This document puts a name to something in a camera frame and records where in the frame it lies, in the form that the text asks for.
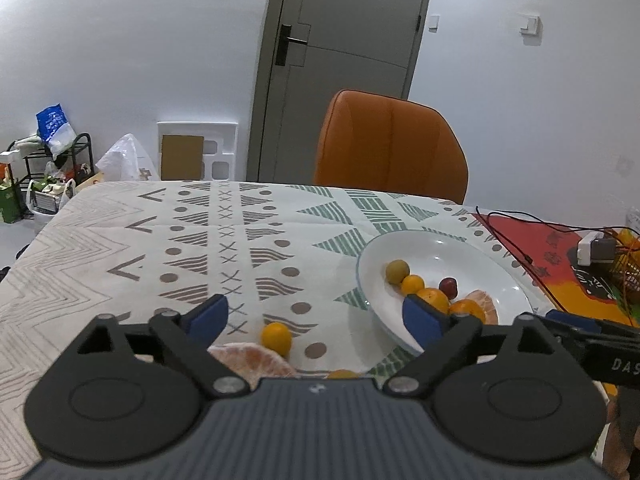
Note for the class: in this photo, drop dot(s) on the white foam packaging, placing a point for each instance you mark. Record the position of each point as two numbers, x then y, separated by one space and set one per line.
220 150

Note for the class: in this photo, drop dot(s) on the brown cardboard sheet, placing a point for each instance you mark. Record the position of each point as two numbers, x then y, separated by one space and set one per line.
181 157

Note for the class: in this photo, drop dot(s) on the peeled pomelo segment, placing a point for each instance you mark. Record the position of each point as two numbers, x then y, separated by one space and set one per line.
486 302

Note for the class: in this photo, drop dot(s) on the dark red plum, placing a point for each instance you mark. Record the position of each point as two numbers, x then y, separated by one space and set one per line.
448 287

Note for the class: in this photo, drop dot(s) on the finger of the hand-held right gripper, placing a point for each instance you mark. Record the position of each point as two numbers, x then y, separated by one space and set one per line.
575 320

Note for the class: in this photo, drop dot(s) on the patterned white tablecloth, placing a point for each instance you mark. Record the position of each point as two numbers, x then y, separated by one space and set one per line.
150 260

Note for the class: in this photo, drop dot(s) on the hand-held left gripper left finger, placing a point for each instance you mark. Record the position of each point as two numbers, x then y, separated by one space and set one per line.
210 316

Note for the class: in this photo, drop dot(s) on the small white wall switch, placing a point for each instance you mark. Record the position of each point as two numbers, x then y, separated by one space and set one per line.
433 22

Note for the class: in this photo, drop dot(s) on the person's right hand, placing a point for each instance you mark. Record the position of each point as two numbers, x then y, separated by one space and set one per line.
614 440

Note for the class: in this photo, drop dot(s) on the white plastic bag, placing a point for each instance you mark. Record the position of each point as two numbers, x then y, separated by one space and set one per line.
125 160

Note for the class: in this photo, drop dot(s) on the blue and white bag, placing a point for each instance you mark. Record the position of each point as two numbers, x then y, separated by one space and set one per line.
54 130

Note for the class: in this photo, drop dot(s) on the green bag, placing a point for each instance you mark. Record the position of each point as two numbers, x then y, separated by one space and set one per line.
9 202

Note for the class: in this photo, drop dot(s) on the small orange citrus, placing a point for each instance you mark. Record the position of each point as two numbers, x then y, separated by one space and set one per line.
343 374
276 336
413 284

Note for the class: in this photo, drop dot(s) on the orange leather chair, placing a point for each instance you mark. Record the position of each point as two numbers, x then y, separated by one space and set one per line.
390 150

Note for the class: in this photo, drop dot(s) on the red orange cartoon mat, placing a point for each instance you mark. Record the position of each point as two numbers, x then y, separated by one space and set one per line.
545 245

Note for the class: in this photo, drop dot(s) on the white power adapter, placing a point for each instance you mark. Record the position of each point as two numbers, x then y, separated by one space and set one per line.
595 249

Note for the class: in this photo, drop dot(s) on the medium orange citrus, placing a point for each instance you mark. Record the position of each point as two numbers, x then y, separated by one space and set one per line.
469 308

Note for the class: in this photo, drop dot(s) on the white plate with blue rim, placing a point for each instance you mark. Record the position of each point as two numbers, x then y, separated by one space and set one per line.
450 260

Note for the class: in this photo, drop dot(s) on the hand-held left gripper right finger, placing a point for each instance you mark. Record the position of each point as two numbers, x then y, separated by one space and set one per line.
420 322

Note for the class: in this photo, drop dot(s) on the yellow-green round plum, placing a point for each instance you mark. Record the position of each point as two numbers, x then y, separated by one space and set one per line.
396 271

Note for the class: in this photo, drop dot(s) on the large orange citrus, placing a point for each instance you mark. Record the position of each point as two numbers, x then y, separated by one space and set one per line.
434 299

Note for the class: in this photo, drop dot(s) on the large peeled pomelo half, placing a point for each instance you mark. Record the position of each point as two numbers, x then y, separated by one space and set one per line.
252 360

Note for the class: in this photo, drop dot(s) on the black metal rack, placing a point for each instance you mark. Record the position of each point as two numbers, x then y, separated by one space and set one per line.
82 160

